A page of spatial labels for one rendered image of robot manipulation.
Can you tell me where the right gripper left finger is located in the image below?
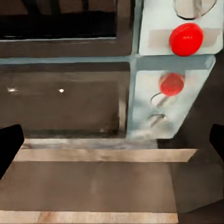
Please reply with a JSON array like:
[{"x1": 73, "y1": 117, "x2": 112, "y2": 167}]
[{"x1": 0, "y1": 124, "x2": 24, "y2": 180}]

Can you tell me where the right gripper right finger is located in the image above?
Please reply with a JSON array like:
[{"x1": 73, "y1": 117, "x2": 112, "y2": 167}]
[{"x1": 209, "y1": 124, "x2": 224, "y2": 162}]

